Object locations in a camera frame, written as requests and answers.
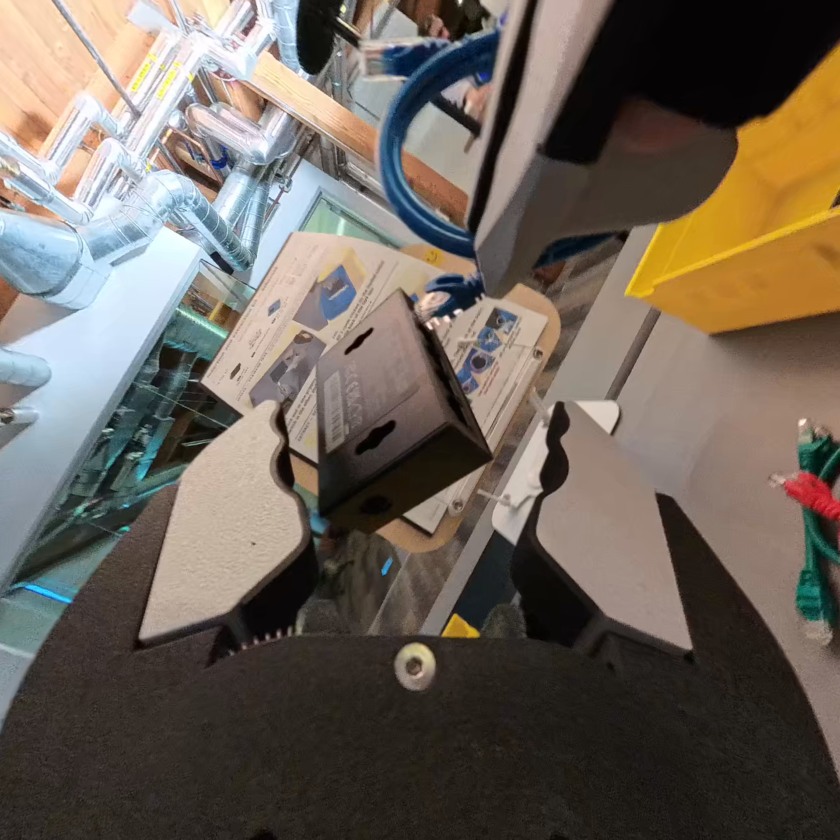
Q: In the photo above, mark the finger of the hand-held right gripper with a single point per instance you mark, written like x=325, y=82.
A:
x=525, y=98

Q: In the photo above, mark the yellow bin with divider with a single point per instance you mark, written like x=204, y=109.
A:
x=754, y=275

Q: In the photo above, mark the printed instruction sheet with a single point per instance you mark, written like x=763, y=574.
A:
x=275, y=341

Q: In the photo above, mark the black ethernet switch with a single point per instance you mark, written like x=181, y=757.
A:
x=394, y=420

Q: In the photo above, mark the white stand base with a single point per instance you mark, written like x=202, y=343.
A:
x=525, y=472

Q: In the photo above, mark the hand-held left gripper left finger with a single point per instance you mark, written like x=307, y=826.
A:
x=223, y=525

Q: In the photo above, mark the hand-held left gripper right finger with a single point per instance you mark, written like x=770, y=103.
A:
x=610, y=544

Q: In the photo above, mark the silver ventilation ducts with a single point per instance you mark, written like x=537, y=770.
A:
x=164, y=197

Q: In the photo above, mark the wooden beam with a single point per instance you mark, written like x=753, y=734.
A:
x=341, y=124

